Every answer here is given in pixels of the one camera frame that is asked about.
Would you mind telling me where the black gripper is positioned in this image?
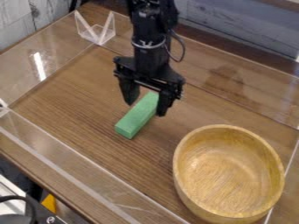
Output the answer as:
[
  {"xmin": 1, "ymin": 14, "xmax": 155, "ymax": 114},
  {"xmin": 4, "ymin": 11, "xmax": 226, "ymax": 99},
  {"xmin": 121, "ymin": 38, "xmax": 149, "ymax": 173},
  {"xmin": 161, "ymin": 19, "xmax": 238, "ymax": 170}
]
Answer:
[{"xmin": 113, "ymin": 44, "xmax": 185, "ymax": 116}]

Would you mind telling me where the green rectangular block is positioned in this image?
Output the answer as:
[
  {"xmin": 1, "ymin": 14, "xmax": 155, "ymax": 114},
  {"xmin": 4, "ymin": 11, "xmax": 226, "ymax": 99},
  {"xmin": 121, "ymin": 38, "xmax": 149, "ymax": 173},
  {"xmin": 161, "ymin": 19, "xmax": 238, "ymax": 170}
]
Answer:
[{"xmin": 115, "ymin": 92, "xmax": 159, "ymax": 139}]

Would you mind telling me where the brown wooden bowl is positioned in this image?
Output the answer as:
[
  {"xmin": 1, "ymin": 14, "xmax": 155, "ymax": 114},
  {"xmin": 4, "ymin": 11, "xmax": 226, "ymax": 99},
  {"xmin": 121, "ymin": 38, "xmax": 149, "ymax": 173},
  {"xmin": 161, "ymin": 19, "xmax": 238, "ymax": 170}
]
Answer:
[{"xmin": 172, "ymin": 124, "xmax": 286, "ymax": 224}]

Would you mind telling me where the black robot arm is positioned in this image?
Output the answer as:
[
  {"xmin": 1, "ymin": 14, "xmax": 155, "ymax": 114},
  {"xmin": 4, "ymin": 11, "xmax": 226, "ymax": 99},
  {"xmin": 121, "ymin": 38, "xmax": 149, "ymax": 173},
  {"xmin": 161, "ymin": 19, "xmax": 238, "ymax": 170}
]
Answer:
[{"xmin": 113, "ymin": 0, "xmax": 185, "ymax": 116}]

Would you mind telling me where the yellow warning sticker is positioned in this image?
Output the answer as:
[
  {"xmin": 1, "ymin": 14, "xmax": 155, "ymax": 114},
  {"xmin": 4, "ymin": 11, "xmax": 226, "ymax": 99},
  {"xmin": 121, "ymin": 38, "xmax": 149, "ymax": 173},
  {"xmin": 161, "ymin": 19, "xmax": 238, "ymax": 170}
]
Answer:
[{"xmin": 41, "ymin": 194, "xmax": 57, "ymax": 213}]

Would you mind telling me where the clear acrylic enclosure wall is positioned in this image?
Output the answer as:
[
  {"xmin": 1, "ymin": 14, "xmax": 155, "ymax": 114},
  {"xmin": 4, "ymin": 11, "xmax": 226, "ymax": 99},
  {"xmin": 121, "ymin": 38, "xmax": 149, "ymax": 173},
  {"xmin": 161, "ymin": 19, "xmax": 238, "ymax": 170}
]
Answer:
[{"xmin": 0, "ymin": 16, "xmax": 299, "ymax": 224}]

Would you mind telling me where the black cable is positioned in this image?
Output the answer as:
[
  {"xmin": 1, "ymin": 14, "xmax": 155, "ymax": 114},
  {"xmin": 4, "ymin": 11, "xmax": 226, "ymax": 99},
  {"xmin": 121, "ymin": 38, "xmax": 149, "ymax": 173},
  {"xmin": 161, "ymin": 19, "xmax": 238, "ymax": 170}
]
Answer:
[{"xmin": 0, "ymin": 194, "xmax": 37, "ymax": 224}]

